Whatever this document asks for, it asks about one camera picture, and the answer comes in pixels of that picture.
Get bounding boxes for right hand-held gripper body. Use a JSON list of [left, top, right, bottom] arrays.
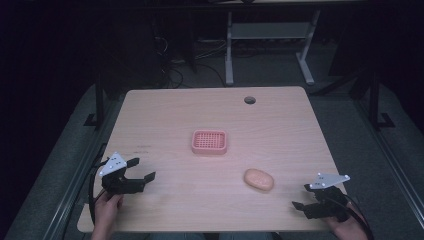
[[303, 172, 351, 223]]

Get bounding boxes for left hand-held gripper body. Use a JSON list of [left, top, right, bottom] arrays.
[[98, 151, 147, 196]]

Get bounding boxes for pink soap dish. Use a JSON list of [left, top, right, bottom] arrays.
[[191, 129, 229, 156]]

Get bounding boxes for person's left hand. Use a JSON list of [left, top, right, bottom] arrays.
[[93, 192, 125, 232]]

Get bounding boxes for person's right hand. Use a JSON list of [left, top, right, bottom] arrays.
[[327, 202, 372, 240]]

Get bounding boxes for black metal stand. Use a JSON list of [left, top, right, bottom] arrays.
[[82, 70, 105, 130], [367, 70, 396, 131]]

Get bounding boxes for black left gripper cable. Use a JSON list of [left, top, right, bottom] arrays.
[[87, 159, 110, 226]]

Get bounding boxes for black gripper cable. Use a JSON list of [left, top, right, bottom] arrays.
[[333, 192, 375, 240], [87, 159, 110, 226]]

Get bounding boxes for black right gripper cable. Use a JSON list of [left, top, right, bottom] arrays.
[[333, 192, 375, 240]]

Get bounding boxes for grey metal floor rail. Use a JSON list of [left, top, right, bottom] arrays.
[[41, 96, 116, 240], [353, 98, 424, 221]]

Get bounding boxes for black floor cables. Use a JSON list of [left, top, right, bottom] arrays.
[[151, 33, 228, 90]]

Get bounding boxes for white metal desk frame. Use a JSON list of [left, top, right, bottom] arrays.
[[224, 9, 316, 87]]

